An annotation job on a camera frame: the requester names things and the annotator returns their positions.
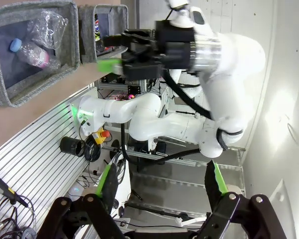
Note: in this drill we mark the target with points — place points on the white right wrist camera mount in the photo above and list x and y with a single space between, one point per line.
187 15

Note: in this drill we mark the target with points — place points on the aluminium slatted frame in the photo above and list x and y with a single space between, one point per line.
35 154

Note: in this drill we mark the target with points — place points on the clear bottle with blue cap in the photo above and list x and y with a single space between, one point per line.
35 56

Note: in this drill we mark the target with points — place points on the grey fabric basket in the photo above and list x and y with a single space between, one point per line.
69 49
119 20

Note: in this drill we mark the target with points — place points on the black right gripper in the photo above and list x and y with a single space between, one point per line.
175 44

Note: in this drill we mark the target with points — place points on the metal shelf rack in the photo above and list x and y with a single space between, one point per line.
184 179

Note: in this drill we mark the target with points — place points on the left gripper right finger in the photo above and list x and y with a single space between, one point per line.
214 184

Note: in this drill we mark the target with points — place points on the black yellow tool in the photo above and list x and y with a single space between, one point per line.
5 186

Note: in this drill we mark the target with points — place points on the yellow emergency stop button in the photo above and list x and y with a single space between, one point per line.
101 135

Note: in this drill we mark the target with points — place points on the clear plastic cup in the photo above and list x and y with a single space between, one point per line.
49 27

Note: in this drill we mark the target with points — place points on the black cylinder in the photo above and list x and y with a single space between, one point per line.
71 146

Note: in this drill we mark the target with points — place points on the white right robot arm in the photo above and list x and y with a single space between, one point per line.
234 62

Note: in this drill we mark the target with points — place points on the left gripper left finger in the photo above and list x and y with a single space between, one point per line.
109 189

